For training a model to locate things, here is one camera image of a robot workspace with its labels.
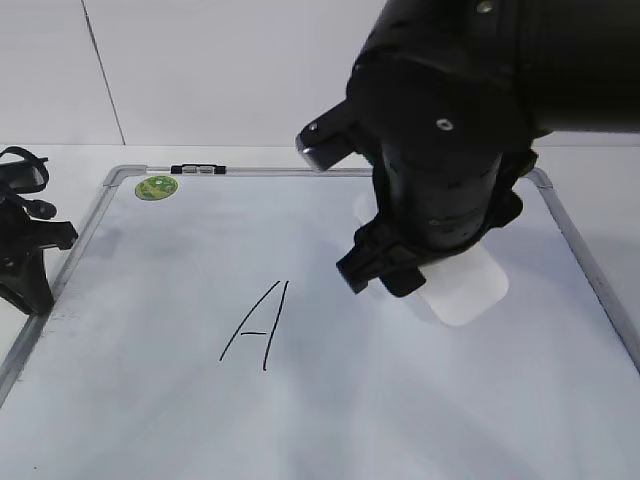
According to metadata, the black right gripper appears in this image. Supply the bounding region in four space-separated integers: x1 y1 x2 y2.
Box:
336 140 538 298

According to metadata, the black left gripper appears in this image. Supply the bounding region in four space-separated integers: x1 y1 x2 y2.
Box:
1 197 78 315

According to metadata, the white whiteboard eraser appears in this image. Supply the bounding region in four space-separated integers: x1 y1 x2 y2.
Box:
353 192 510 328

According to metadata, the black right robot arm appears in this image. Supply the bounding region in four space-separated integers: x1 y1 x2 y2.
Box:
338 1 639 297

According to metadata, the round green sticker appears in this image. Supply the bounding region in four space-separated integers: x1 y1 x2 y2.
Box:
134 175 179 201

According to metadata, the black whiteboard hanger clip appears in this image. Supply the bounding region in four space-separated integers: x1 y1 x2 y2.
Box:
170 163 227 175

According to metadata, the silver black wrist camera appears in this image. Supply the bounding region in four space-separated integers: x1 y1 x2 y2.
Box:
295 100 377 172

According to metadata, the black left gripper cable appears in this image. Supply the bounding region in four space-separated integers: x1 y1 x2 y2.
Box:
0 145 57 221

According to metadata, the whiteboard with silver frame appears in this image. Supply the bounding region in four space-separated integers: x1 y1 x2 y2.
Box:
1 167 639 479

